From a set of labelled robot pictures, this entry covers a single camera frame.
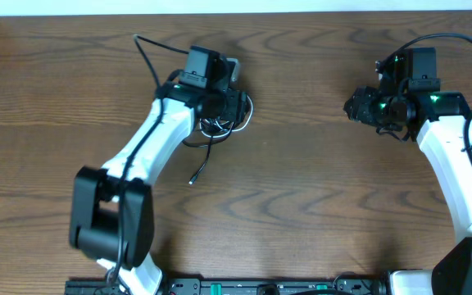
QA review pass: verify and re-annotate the black usb cable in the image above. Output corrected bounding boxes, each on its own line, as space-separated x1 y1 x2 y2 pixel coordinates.
181 116 237 186

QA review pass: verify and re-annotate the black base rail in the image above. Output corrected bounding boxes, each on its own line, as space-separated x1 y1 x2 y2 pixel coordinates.
63 275 392 295

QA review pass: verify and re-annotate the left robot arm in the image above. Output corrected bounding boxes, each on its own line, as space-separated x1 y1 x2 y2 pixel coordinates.
65 46 253 294

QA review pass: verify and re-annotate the left camera black cable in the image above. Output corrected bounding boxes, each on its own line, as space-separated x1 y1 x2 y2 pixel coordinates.
104 34 190 288

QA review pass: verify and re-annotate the white usb cable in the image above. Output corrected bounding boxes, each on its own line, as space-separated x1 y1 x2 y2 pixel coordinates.
198 94 255 139

